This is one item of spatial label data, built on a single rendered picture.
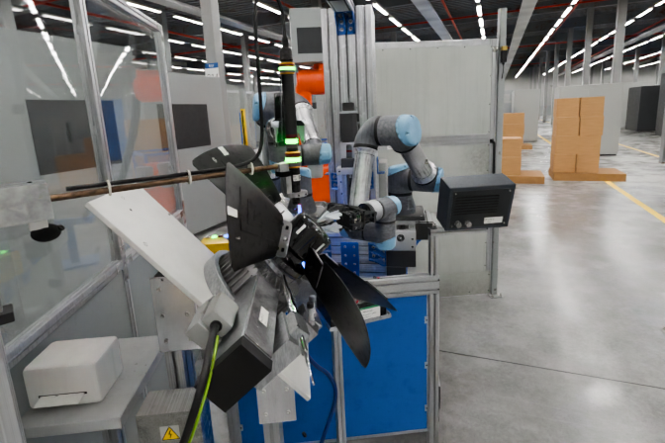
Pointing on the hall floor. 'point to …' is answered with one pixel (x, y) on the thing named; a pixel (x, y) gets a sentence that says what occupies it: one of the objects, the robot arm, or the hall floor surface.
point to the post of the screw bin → (338, 386)
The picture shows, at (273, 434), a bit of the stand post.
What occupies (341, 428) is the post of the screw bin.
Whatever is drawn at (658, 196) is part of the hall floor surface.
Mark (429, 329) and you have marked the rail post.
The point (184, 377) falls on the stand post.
